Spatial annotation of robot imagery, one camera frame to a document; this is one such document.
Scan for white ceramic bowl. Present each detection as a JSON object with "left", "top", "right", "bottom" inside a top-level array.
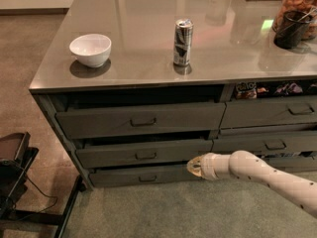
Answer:
[{"left": 69, "top": 34, "right": 112, "bottom": 67}]

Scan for grey drawer cabinet counter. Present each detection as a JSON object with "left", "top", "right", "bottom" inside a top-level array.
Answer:
[{"left": 30, "top": 0, "right": 317, "bottom": 187}]

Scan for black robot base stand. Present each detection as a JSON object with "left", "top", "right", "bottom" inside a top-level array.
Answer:
[{"left": 0, "top": 132, "right": 86, "bottom": 238}]

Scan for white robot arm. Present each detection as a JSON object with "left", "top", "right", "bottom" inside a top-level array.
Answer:
[{"left": 187, "top": 150, "right": 317, "bottom": 217}]

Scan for glass snack jar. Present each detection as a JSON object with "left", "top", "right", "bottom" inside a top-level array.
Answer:
[{"left": 272, "top": 0, "right": 317, "bottom": 41}]

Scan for snack bags in drawer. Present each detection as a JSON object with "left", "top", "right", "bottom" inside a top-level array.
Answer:
[{"left": 234, "top": 79, "right": 317, "bottom": 99}]

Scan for black cable on floor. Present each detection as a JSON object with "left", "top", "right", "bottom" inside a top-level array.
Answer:
[{"left": 6, "top": 169, "right": 59, "bottom": 221}]

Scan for silver black drink can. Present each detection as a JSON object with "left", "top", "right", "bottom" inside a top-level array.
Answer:
[{"left": 173, "top": 19, "right": 194, "bottom": 66}]

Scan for black mesh cup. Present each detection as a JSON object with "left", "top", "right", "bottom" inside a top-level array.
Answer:
[{"left": 274, "top": 11, "right": 313, "bottom": 50}]

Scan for grey drawer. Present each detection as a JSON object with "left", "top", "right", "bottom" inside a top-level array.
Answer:
[
  {"left": 264, "top": 156, "right": 317, "bottom": 173},
  {"left": 76, "top": 139, "right": 213, "bottom": 169},
  {"left": 55, "top": 102, "right": 225, "bottom": 139},
  {"left": 212, "top": 131, "right": 317, "bottom": 155},
  {"left": 89, "top": 165, "right": 200, "bottom": 187},
  {"left": 220, "top": 96, "right": 317, "bottom": 129}
]

